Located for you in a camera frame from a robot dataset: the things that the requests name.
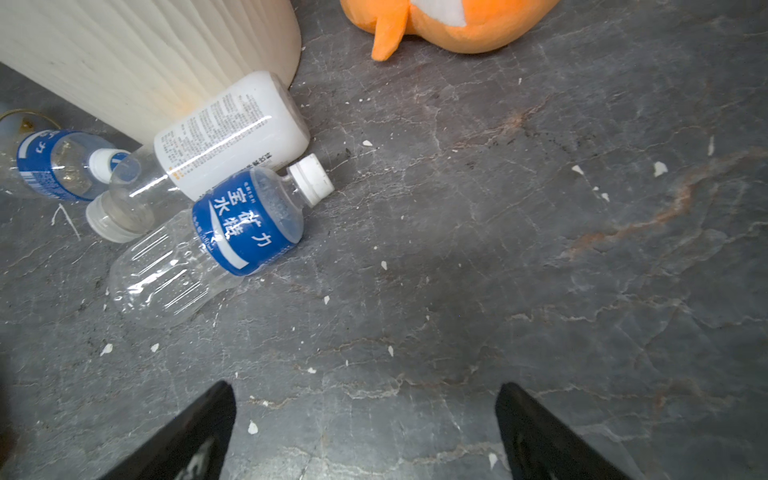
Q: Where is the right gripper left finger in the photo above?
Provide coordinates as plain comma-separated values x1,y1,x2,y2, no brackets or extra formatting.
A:
103,380,237,479

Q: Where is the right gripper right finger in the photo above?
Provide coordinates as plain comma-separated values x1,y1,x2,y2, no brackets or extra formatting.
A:
495,382,627,480

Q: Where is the white ribbed trash bin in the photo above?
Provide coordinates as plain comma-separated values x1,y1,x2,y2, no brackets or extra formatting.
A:
1,1,302,143

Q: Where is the clear bottle blue label middle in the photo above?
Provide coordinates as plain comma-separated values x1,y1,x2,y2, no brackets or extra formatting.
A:
109,154,335,328

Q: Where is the clear bottle blue label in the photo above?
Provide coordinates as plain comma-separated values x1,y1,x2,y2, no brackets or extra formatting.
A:
1,129,130,202
109,154,335,328

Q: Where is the clear bottle blue label left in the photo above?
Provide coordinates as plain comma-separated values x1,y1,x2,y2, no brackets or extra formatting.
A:
1,129,130,202

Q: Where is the white label wide bottle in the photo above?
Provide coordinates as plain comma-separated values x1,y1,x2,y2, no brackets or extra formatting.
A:
86,71,310,243

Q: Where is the orange shark plush toy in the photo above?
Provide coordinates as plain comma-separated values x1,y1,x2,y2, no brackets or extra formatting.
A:
340,0,558,62

